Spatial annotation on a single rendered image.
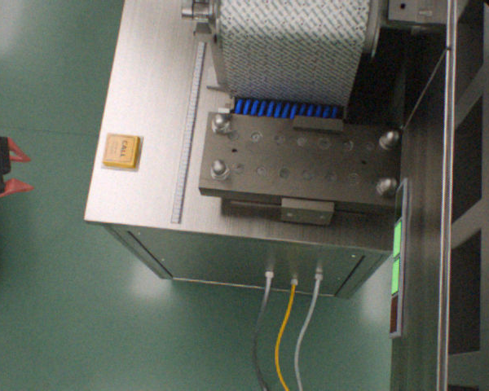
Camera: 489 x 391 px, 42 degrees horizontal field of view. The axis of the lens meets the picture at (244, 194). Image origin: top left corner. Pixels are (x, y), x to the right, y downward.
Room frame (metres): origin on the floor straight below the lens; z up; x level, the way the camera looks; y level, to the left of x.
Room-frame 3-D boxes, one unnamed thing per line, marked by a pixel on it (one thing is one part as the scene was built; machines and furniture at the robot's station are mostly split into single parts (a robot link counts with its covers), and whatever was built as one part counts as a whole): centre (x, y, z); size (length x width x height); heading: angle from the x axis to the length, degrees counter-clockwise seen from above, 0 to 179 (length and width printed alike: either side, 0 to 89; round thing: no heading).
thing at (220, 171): (0.40, 0.04, 1.05); 0.04 x 0.04 x 0.04
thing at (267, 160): (0.40, -0.13, 1.00); 0.40 x 0.16 x 0.06; 75
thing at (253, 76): (0.53, -0.11, 1.11); 0.23 x 0.01 x 0.18; 75
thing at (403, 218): (0.16, -0.23, 1.18); 0.25 x 0.01 x 0.07; 165
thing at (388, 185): (0.32, -0.27, 1.05); 0.04 x 0.04 x 0.04
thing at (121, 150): (0.52, 0.25, 0.91); 0.07 x 0.07 x 0.02; 75
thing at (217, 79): (0.66, 0.01, 1.05); 0.06 x 0.05 x 0.31; 75
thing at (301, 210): (0.31, -0.12, 0.96); 0.10 x 0.03 x 0.11; 75
